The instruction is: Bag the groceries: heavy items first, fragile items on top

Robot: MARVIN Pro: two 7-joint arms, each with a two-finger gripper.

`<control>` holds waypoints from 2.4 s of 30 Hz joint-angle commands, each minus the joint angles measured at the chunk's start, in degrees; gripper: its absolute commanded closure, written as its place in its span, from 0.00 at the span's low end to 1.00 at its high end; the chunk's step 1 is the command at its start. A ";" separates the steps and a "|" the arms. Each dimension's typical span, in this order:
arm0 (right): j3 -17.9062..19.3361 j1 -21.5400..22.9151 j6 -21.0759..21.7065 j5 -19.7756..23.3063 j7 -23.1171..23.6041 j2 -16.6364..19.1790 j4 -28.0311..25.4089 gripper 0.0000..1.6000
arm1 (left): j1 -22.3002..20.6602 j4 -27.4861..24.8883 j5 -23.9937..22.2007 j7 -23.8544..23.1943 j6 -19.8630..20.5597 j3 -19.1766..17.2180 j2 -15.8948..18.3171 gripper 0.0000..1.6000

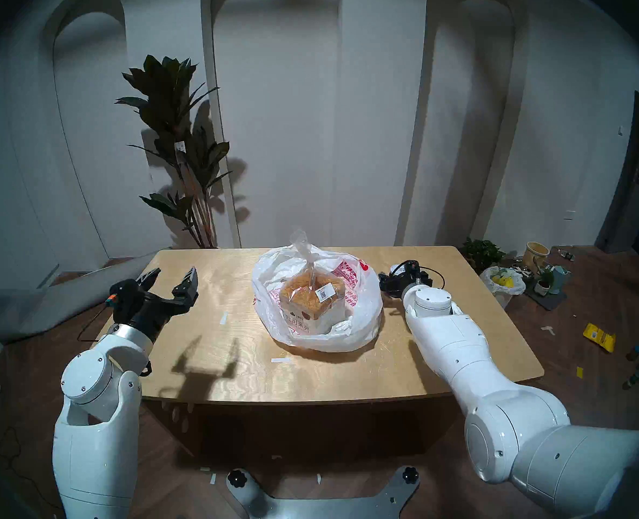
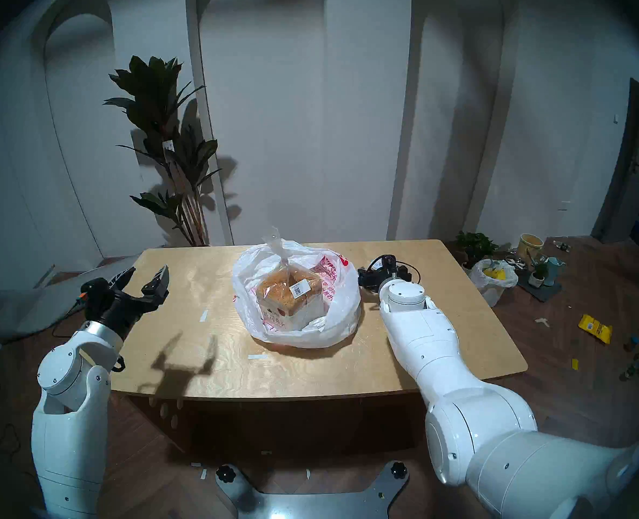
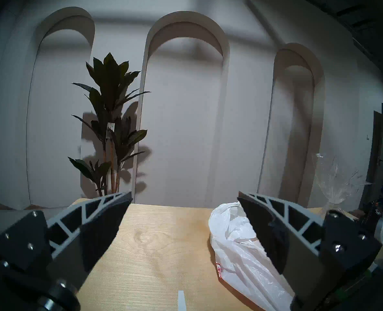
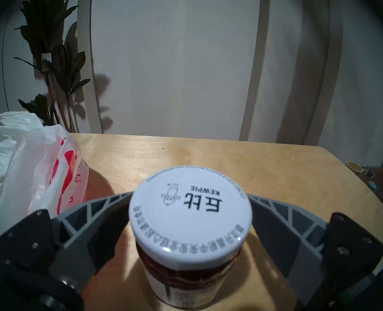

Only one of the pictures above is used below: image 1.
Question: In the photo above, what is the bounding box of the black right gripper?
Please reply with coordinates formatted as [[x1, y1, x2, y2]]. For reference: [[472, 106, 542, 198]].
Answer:
[[379, 259, 434, 296]]

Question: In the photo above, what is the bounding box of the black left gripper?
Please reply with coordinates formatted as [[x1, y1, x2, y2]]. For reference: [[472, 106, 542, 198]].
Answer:
[[108, 268, 199, 341]]

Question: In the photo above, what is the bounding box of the bagged toast bread loaf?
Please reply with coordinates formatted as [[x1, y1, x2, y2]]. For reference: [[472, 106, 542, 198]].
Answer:
[[279, 229, 347, 335]]

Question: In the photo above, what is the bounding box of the white red-printed plastic bag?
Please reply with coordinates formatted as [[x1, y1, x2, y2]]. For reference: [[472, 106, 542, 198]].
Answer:
[[252, 246, 383, 353]]

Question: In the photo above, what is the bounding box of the white bin with yellow items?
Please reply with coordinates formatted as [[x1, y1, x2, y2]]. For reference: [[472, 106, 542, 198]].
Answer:
[[480, 265, 527, 309]]

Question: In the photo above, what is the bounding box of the small bushy green plant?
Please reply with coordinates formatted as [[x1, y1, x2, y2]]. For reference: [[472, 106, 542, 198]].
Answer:
[[460, 238, 506, 273]]

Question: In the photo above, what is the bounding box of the light wooden table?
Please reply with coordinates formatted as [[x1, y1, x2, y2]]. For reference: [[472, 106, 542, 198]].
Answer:
[[95, 246, 545, 460]]

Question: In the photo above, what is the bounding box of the dark flat tray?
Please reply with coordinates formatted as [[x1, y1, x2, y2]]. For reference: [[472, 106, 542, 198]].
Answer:
[[525, 283, 568, 311]]

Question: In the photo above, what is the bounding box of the teal watering jug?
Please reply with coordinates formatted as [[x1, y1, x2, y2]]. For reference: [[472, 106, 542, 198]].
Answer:
[[549, 264, 571, 295]]

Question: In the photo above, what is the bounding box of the tall dark-leaved potted plant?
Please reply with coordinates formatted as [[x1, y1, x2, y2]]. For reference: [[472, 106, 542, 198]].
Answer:
[[115, 55, 234, 249]]

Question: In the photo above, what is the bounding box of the yellow snack packet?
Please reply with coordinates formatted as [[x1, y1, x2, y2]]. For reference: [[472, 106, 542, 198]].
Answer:
[[583, 322, 617, 354]]

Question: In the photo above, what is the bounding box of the dark grey door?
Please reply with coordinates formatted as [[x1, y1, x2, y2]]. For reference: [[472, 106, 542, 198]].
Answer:
[[595, 84, 639, 254]]

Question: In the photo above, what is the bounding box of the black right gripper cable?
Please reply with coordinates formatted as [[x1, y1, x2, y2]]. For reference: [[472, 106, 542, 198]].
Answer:
[[417, 265, 446, 290]]

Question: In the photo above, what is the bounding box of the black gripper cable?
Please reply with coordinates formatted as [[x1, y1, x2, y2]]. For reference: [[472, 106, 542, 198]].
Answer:
[[417, 265, 446, 290], [77, 302, 114, 343]]

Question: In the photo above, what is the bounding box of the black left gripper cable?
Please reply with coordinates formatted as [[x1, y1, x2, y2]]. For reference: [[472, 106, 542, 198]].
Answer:
[[77, 302, 114, 343]]

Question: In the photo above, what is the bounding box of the grey metal robot base plate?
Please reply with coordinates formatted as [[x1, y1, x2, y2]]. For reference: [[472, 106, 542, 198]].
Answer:
[[226, 465, 421, 519]]

